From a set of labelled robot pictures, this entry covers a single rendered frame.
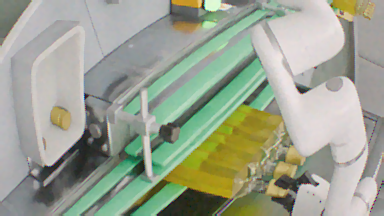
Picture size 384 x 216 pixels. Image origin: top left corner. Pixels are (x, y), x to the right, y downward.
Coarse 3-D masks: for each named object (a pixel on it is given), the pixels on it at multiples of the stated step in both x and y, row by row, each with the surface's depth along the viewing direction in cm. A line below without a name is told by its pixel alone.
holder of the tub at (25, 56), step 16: (48, 32) 106; (64, 32) 104; (32, 48) 100; (16, 64) 98; (16, 80) 100; (16, 96) 102; (16, 112) 104; (32, 112) 100; (32, 128) 102; (32, 144) 105; (32, 160) 113; (64, 160) 118; (48, 176) 112
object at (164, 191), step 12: (336, 12) 219; (264, 84) 163; (252, 96) 158; (264, 96) 157; (264, 108) 155; (156, 192) 128; (168, 192) 128; (180, 192) 129; (132, 204) 124; (144, 204) 124; (156, 204) 124
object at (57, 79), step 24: (48, 48) 99; (72, 48) 110; (48, 72) 111; (72, 72) 112; (48, 96) 113; (72, 96) 115; (48, 120) 115; (72, 120) 117; (48, 144) 111; (72, 144) 114
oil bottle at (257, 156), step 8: (216, 136) 133; (224, 136) 133; (200, 144) 131; (208, 144) 131; (216, 144) 131; (224, 144) 131; (232, 144) 131; (240, 144) 131; (248, 144) 130; (208, 152) 130; (216, 152) 129; (224, 152) 129; (232, 152) 129; (240, 152) 128; (248, 152) 128; (256, 152) 128; (264, 152) 128; (240, 160) 127; (248, 160) 126; (256, 160) 126; (264, 160) 127; (256, 168) 126; (256, 176) 127
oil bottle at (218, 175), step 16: (192, 160) 127; (208, 160) 127; (224, 160) 126; (176, 176) 128; (192, 176) 126; (208, 176) 124; (224, 176) 123; (240, 176) 122; (208, 192) 126; (224, 192) 124; (240, 192) 123
